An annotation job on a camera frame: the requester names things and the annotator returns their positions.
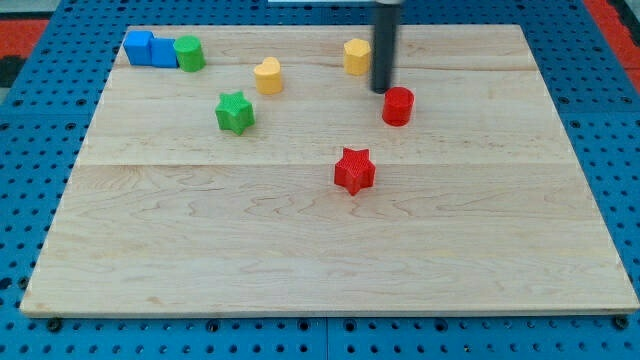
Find red cylinder block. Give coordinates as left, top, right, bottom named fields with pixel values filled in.
left=382, top=87, right=415, bottom=127

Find yellow hexagon block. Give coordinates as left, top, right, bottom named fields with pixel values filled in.
left=343, top=38, right=371, bottom=76

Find red star block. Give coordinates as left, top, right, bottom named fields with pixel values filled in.
left=334, top=147, right=376, bottom=196

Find light wooden board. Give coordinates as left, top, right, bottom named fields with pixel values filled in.
left=20, top=25, right=639, bottom=319

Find green star block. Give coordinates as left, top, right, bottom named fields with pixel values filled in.
left=215, top=91, right=255, bottom=135

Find yellow heart block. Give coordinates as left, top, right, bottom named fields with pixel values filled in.
left=253, top=57, right=283, bottom=95

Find green cylinder block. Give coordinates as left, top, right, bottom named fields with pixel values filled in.
left=173, top=35, right=206, bottom=72

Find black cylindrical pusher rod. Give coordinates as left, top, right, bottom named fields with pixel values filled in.
left=370, top=0, right=403, bottom=94

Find blue cube block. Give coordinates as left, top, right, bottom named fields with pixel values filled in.
left=150, top=38, right=178, bottom=68

